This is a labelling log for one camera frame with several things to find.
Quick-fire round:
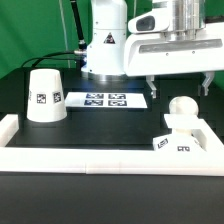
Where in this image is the white lamp bulb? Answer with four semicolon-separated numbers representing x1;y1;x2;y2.
169;96;199;115

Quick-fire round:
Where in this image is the white marker sheet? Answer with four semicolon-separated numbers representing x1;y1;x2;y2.
65;92;147;109

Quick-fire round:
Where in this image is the white lamp base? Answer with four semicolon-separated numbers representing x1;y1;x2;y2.
153;114;203;152

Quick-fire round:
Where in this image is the grey thin cable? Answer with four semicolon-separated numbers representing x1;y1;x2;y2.
58;0;71;69

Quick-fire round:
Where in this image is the white lamp shade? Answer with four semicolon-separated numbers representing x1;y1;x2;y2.
27;69;67;123

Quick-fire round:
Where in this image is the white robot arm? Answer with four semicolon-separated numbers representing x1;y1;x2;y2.
81;0;224;89

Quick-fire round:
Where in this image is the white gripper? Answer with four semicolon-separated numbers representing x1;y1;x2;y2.
124;13;224;99

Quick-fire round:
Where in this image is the white U-shaped fence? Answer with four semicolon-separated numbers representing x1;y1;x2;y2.
0;114;224;176

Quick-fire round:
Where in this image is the black cable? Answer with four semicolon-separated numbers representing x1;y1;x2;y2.
21;0;88;69

